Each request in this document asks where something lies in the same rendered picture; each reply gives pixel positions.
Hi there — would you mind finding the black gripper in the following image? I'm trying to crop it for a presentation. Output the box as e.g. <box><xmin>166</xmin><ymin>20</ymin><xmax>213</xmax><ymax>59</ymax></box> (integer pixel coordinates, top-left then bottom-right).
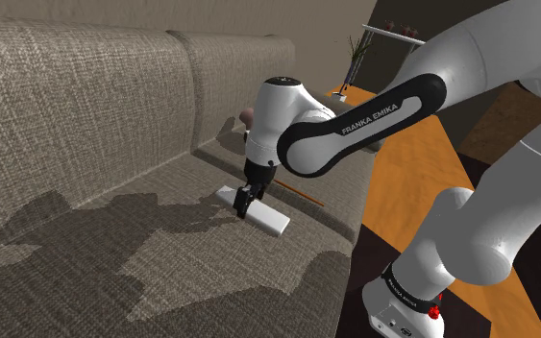
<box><xmin>233</xmin><ymin>158</ymin><xmax>275</xmax><ymax>220</ymax></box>

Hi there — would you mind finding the white flat remote control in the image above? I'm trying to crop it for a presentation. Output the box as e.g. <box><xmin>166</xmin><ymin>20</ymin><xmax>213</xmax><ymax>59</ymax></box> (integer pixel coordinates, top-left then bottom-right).
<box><xmin>214</xmin><ymin>184</ymin><xmax>291</xmax><ymax>238</ymax></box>

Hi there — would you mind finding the orange pencil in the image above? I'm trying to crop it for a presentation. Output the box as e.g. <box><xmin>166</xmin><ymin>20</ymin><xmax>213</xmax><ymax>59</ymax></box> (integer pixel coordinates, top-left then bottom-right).
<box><xmin>273</xmin><ymin>179</ymin><xmax>326</xmax><ymax>207</ymax></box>

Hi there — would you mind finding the pink rounded object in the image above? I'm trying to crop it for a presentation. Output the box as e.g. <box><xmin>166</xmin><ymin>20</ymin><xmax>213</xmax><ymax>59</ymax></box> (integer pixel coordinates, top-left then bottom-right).
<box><xmin>239</xmin><ymin>107</ymin><xmax>257</xmax><ymax>132</ymax></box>

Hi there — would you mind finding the dark robot stand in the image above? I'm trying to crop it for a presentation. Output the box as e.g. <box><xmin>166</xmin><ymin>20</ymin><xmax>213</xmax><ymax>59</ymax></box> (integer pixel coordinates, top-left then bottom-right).
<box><xmin>334</xmin><ymin>223</ymin><xmax>492</xmax><ymax>338</ymax></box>

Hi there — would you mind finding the orange wooden table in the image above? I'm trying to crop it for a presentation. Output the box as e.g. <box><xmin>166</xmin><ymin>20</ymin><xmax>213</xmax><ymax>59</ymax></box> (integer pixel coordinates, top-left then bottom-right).
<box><xmin>325</xmin><ymin>85</ymin><xmax>541</xmax><ymax>338</ymax></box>

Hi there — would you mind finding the grey-brown fabric sofa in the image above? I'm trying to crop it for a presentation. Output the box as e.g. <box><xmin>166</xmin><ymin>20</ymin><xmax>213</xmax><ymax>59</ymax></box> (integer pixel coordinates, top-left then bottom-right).
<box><xmin>0</xmin><ymin>13</ymin><xmax>377</xmax><ymax>338</ymax></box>

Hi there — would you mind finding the white shelf with red things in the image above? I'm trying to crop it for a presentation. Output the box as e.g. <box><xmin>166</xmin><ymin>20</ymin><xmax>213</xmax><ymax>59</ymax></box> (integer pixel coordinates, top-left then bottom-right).
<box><xmin>360</xmin><ymin>19</ymin><xmax>427</xmax><ymax>49</ymax></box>

